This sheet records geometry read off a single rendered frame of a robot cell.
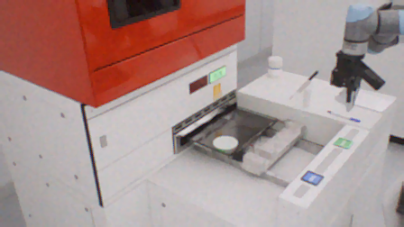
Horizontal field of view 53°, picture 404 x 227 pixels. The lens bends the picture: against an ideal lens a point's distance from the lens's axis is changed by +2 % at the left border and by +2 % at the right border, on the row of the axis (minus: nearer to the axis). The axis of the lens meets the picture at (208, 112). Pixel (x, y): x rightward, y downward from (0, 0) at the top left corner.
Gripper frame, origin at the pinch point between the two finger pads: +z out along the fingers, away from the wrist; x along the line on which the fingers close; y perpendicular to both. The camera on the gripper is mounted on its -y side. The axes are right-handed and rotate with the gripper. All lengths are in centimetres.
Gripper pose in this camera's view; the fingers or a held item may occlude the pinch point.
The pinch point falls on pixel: (351, 108)
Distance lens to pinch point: 147.9
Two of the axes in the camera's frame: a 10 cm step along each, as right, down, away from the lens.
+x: -6.2, 3.8, -6.9
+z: 0.3, 8.8, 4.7
